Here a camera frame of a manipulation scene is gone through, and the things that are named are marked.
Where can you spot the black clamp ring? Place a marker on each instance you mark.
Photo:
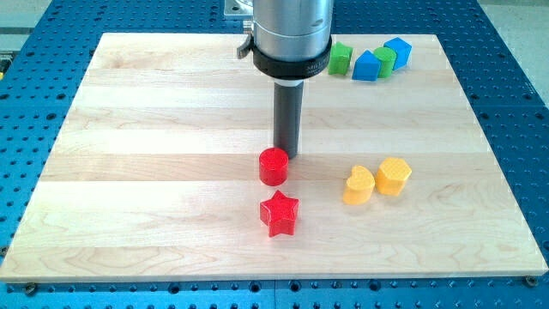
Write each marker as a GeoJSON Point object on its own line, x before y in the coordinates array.
{"type": "Point", "coordinates": [283, 70]}

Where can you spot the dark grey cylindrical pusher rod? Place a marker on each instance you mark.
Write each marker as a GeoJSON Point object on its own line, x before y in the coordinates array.
{"type": "Point", "coordinates": [287, 115]}

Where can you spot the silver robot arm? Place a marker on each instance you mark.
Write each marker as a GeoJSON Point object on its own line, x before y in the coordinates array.
{"type": "Point", "coordinates": [290, 41]}

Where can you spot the yellow heart block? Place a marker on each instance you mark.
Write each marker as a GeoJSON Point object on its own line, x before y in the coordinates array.
{"type": "Point", "coordinates": [359, 186]}

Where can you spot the green star block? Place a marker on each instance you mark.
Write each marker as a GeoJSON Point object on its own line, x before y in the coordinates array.
{"type": "Point", "coordinates": [340, 58]}

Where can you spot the red cylinder block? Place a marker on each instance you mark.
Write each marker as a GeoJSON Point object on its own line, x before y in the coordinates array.
{"type": "Point", "coordinates": [273, 166]}

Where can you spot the blue pentagon block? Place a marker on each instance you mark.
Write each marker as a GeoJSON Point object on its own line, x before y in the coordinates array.
{"type": "Point", "coordinates": [366, 67]}

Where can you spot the green cylinder block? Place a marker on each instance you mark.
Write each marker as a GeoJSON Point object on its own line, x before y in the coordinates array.
{"type": "Point", "coordinates": [386, 56]}

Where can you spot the red star block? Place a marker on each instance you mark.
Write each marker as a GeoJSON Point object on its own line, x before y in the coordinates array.
{"type": "Point", "coordinates": [279, 214]}

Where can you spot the blue cube block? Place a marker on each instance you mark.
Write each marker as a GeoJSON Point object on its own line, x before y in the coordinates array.
{"type": "Point", "coordinates": [402, 50]}

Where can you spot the yellow hexagon block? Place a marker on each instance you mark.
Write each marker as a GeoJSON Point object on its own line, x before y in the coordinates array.
{"type": "Point", "coordinates": [392, 176]}

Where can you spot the light wooden board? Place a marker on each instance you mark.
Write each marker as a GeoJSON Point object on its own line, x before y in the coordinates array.
{"type": "Point", "coordinates": [154, 175]}

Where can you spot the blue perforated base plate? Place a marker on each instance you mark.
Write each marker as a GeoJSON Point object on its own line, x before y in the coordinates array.
{"type": "Point", "coordinates": [498, 52]}

